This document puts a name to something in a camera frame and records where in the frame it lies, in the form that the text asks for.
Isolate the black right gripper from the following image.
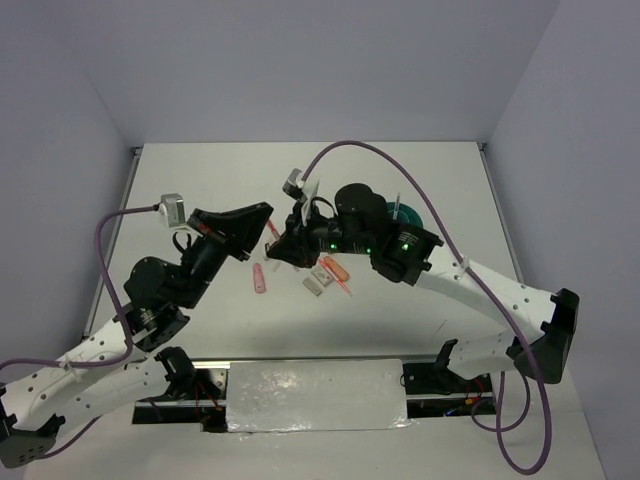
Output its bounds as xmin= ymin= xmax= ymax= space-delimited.
xmin=266 ymin=197 xmax=372 ymax=265

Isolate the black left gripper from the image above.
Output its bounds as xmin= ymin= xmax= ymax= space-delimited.
xmin=180 ymin=208 xmax=279 ymax=310

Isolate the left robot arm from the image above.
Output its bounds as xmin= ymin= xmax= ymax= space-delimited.
xmin=1 ymin=194 xmax=273 ymax=469

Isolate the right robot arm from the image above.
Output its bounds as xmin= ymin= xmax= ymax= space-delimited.
xmin=267 ymin=183 xmax=579 ymax=391

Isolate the pink highlighter pen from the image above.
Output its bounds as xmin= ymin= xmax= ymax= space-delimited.
xmin=328 ymin=270 xmax=353 ymax=297

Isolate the pink translucent case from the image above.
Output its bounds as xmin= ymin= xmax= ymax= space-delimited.
xmin=252 ymin=262 xmax=267 ymax=294

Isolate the orange translucent case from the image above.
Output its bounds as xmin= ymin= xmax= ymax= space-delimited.
xmin=323 ymin=256 xmax=350 ymax=282

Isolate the grey white eraser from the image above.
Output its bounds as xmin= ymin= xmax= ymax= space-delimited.
xmin=302 ymin=277 xmax=323 ymax=297

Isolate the teal round desk organizer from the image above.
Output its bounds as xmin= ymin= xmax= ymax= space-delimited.
xmin=386 ymin=202 xmax=424 ymax=228

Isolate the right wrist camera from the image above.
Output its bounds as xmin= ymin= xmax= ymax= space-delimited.
xmin=282 ymin=168 xmax=319 ymax=226

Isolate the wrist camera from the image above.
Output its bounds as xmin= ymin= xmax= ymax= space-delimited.
xmin=158 ymin=193 xmax=188 ymax=231
xmin=282 ymin=168 xmax=319 ymax=226

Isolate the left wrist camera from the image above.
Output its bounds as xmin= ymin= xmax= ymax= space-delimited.
xmin=158 ymin=193 xmax=188 ymax=231

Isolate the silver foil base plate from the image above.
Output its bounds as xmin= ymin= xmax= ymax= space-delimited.
xmin=226 ymin=359 xmax=410 ymax=433

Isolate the black mounting rail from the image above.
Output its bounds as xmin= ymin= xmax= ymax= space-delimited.
xmin=132 ymin=359 xmax=495 ymax=434

